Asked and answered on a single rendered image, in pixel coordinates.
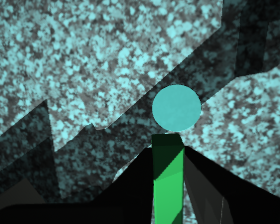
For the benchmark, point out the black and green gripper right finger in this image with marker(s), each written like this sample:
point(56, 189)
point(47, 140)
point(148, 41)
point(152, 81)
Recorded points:
point(218, 196)

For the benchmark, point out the green rectangular post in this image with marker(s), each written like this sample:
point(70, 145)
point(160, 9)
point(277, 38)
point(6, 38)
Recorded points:
point(168, 170)

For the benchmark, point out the cyan circle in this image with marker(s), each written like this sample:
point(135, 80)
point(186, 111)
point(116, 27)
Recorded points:
point(176, 108)

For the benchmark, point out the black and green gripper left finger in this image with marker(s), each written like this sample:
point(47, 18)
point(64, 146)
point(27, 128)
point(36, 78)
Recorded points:
point(128, 200)

